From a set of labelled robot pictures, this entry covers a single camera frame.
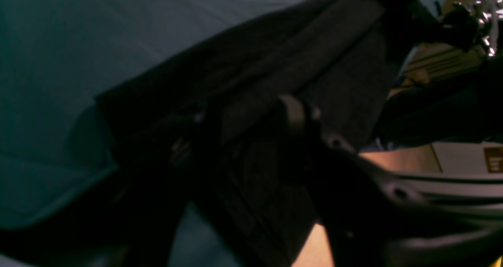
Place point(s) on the left gripper black padded right finger image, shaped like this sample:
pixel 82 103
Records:
pixel 371 217

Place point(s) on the dark grey T-shirt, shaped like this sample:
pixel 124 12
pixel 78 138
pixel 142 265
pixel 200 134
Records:
pixel 341 54

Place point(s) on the teal table cloth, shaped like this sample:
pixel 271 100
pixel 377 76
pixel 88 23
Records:
pixel 58 56

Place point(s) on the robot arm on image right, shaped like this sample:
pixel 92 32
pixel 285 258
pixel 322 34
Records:
pixel 480 22

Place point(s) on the left gripper silver left finger image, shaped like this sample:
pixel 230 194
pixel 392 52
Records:
pixel 130 218

